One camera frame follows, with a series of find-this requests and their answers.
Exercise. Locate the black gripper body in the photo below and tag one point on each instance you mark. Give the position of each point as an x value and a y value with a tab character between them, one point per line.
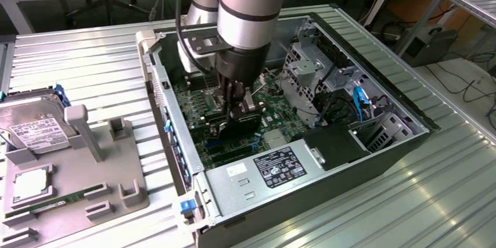
242	65

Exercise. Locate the green motherboard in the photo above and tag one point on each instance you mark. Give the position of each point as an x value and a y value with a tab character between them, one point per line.
279	120

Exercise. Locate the silver chipset heat sink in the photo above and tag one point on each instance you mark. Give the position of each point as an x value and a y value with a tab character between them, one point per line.
277	139

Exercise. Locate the blue expansion slot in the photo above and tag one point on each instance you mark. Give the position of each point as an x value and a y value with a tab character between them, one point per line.
211	144

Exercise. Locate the perforated metal disk bay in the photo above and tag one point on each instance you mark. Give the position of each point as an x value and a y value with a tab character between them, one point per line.
306	85

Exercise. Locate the black expansion slot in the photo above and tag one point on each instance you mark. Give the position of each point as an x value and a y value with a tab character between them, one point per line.
233	155

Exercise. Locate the black plastic shroud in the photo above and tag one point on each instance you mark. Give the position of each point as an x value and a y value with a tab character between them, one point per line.
338	146

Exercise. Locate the silver power supply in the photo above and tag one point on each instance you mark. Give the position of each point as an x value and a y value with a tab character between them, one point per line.
241	187

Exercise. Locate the blue case latch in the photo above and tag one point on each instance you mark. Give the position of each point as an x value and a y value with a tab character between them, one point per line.
187	206

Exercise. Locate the dark chair base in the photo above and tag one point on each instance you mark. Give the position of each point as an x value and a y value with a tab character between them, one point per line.
109	10

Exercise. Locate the grey parts rack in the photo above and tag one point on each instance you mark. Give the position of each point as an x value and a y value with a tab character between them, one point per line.
105	178

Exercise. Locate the black open PC case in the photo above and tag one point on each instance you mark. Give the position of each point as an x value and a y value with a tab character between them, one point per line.
395	155

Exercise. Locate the black box on floor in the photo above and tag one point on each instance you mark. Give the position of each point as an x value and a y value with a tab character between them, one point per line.
430	46

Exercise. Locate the silver hard disk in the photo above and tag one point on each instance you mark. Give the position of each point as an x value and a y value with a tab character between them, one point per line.
31	126

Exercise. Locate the green RAM stick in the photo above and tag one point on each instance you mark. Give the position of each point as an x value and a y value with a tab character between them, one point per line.
58	201

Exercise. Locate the silver CPU chip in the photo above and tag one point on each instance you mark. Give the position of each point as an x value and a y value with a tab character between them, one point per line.
31	185

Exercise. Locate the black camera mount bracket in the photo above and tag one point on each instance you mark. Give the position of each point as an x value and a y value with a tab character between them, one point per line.
202	43

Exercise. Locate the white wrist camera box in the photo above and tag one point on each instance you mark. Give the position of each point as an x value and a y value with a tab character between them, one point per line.
190	60

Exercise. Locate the aluminium frame table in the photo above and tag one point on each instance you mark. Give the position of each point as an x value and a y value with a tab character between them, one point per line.
469	4

